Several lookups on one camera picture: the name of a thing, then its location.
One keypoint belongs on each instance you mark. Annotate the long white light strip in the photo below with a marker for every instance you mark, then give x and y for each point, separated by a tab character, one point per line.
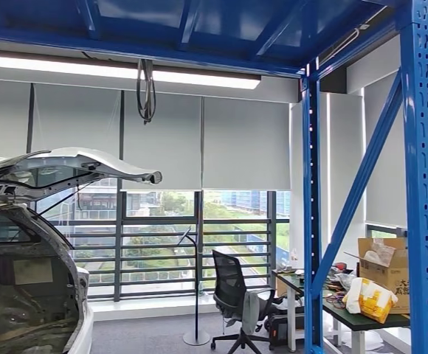
70	67

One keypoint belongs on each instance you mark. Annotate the grey garment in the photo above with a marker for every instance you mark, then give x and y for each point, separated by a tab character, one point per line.
251	312

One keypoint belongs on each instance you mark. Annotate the white car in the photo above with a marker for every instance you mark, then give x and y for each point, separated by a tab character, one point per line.
88	159

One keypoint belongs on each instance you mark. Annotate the printed cardboard box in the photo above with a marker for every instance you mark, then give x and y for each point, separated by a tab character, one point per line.
387	273

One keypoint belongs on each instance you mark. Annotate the black mesh office chair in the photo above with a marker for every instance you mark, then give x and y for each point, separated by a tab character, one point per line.
227	278

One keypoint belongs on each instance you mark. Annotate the black desk white legs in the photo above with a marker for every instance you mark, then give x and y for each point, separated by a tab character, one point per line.
369	323
291	312

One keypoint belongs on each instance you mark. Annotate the yellow white plastic bag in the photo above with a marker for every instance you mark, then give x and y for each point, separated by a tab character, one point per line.
373	303

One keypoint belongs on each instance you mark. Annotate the black floor stand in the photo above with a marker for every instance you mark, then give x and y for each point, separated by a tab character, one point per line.
196	303

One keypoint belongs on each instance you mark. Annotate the black equipment case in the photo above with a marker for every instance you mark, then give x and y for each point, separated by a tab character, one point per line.
284	330

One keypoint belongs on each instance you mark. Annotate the clear plastic wrap pile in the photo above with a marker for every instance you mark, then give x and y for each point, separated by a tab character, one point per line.
343	281

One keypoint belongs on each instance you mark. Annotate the grey roller blind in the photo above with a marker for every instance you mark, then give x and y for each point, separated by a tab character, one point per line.
247	141
77	119
383	195
2	117
162	141

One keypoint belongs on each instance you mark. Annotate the clear plastic packing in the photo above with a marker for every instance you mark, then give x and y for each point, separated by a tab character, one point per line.
379	254

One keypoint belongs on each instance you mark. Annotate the blue metal shelf rack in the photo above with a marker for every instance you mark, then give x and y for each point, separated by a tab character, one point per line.
420	195

